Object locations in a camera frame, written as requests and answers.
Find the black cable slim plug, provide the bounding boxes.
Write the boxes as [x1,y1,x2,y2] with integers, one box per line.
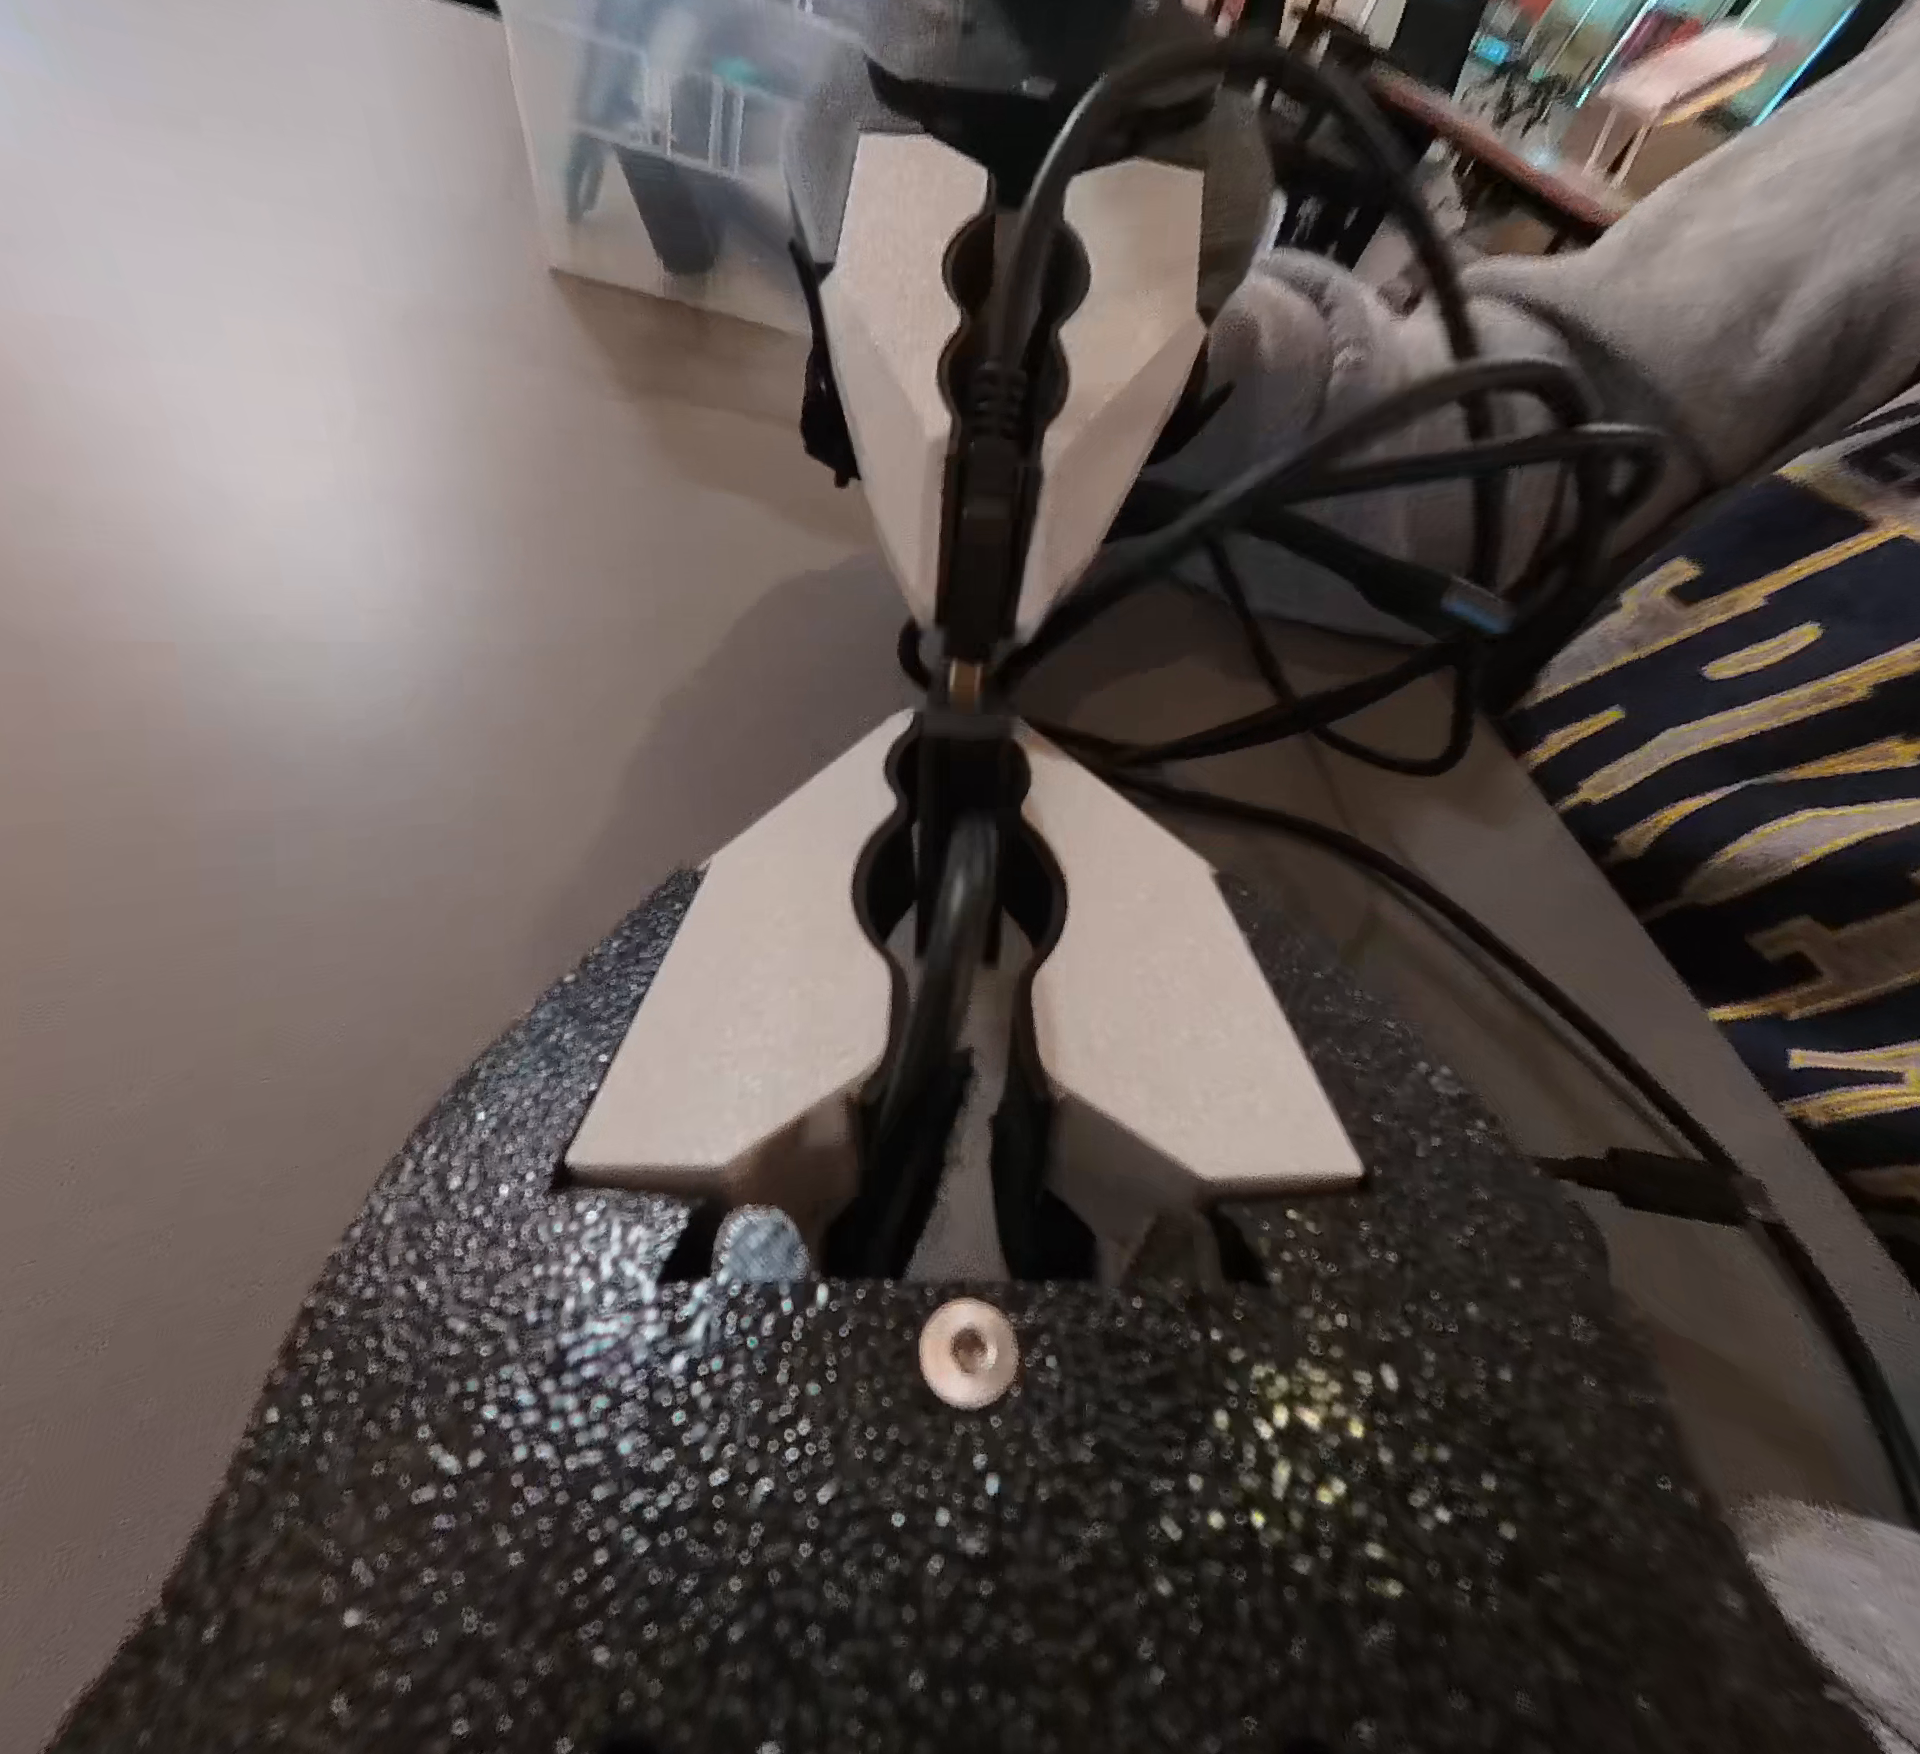
[1533,1143,1780,1228]

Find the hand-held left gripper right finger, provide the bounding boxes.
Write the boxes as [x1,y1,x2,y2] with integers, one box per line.
[997,719,1367,1276]

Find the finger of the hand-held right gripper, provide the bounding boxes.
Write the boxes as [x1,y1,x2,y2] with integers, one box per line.
[1016,167,1215,636]
[830,131,987,636]

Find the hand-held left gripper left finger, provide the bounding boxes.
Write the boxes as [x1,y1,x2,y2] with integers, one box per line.
[567,707,924,1251]

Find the person's patterned pants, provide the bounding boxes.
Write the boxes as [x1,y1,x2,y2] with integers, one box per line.
[1500,381,1920,1194]

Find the black cable blue plug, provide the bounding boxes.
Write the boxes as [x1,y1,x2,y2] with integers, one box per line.
[1139,493,1522,640]

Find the black cable gold usb plug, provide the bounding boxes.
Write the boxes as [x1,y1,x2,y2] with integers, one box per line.
[935,35,1503,714]

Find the clear plastic bin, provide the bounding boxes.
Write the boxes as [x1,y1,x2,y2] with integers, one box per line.
[462,0,968,342]

